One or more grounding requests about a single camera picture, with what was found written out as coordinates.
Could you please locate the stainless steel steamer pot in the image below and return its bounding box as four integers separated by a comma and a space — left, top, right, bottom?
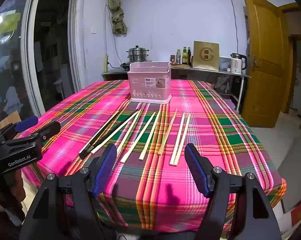
126, 45, 150, 63

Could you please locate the thin wall cable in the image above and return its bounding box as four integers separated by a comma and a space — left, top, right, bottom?
104, 3, 122, 67

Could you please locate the low metal shelf table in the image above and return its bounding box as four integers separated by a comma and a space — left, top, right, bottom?
101, 66, 131, 82

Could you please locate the black chopstick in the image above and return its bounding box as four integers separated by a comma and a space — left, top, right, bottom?
79, 110, 119, 155
79, 109, 139, 160

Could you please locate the yellow wooden door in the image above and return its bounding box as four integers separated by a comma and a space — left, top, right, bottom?
241, 0, 291, 129

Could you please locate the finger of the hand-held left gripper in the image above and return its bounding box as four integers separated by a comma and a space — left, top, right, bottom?
0, 116, 39, 140
2, 121, 62, 148

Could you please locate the long wall cable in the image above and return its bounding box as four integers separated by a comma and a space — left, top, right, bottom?
226, 0, 239, 53

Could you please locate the white sliding door frame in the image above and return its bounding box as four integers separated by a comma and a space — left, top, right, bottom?
20, 0, 46, 117

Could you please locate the pink plastic utensil basket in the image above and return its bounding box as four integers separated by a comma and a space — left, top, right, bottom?
127, 61, 172, 103

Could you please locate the olive knotted curtain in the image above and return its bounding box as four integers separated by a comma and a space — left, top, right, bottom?
108, 0, 128, 34

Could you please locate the tall metal shelf table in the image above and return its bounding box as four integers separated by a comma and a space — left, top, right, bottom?
170, 64, 251, 113

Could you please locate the pink plaid tablecloth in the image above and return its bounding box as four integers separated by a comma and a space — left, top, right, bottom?
17, 79, 288, 232

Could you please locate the red cardboard box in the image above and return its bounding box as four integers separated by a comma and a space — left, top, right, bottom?
290, 202, 301, 228

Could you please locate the white electric kettle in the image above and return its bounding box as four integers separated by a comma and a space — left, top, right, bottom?
230, 53, 248, 74

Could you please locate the gold paper bag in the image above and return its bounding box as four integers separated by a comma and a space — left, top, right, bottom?
192, 40, 220, 71

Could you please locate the row of wooden chopsticks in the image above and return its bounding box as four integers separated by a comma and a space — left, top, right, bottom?
90, 108, 192, 167

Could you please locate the black induction cooker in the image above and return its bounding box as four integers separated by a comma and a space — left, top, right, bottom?
120, 60, 153, 68

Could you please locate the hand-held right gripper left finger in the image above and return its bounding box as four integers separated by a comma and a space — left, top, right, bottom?
19, 143, 117, 240

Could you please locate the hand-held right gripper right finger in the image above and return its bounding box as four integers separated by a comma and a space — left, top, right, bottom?
184, 143, 282, 240

